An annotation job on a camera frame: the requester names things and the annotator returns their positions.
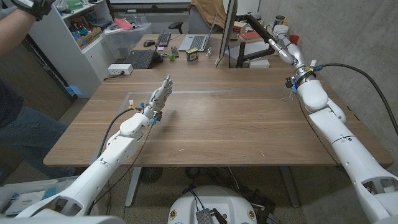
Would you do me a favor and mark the person's black white gloved hand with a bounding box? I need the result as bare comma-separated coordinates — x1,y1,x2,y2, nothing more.
11,0,57,22

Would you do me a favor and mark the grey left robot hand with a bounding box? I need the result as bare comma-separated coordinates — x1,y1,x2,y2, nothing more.
143,73,174,119

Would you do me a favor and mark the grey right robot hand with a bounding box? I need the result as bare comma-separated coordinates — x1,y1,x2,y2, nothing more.
267,33,308,75

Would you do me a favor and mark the person's bare forearm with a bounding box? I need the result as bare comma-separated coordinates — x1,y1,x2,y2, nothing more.
0,8,37,57

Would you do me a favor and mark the clear dispenser bottle black pump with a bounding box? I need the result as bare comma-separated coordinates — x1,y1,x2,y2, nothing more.
282,86,295,104

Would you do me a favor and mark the white wipes canister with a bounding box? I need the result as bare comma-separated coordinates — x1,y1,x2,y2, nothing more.
272,24,290,40

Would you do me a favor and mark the flat white box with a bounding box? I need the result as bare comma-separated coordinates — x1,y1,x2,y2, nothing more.
248,58,271,69

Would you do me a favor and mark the large black keyboard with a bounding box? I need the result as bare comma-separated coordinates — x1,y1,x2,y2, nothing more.
123,49,164,70

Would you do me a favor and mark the red book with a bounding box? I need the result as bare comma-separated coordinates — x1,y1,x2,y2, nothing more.
238,30,265,44

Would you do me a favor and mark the white power strip box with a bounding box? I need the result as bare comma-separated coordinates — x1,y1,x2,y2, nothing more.
107,63,134,76

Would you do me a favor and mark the small blue yellow box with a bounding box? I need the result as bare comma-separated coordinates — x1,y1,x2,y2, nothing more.
185,47,200,63

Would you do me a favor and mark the small black keyboard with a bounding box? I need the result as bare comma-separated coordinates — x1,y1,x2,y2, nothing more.
154,30,172,49

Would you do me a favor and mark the orange box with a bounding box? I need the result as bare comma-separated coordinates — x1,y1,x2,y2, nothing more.
232,21,248,35

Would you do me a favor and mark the cardboard box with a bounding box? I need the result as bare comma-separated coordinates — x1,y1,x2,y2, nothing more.
75,26,104,49

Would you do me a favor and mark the clear plastic storage bin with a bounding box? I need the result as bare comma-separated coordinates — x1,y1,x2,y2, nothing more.
102,22,153,60

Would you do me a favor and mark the silver laptop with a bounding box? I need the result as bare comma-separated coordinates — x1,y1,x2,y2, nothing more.
178,12,219,53

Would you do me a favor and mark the black computer monitor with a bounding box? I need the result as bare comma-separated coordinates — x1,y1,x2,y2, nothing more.
215,0,239,60

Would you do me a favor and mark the white shelf cabinet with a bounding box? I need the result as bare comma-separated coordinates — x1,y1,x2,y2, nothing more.
27,0,108,99

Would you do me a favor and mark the round black floor fan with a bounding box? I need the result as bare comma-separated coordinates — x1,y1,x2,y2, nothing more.
138,166,164,185

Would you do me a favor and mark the grey office chair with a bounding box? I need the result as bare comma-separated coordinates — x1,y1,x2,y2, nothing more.
168,5,225,35

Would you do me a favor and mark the pink flat package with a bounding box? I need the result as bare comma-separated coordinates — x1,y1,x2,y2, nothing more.
113,17,134,31

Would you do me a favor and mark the white table leg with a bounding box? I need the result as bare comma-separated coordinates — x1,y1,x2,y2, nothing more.
277,166,301,209
124,166,142,208

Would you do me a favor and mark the brown jacket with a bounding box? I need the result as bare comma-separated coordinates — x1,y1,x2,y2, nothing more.
190,0,227,30

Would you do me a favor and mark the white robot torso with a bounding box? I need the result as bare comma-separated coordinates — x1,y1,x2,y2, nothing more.
167,185,259,224

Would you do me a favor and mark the person in dark shirt jeans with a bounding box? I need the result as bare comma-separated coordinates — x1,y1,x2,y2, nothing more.
0,0,77,182

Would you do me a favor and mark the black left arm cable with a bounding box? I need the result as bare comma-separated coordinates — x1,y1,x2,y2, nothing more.
98,107,142,157

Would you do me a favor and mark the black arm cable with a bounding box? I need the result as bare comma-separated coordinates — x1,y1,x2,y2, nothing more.
98,107,142,157
313,62,398,137

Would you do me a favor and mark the black monitor cable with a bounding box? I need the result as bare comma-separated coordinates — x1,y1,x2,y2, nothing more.
215,45,231,69

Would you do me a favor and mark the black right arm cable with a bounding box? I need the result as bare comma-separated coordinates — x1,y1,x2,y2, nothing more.
313,62,398,137

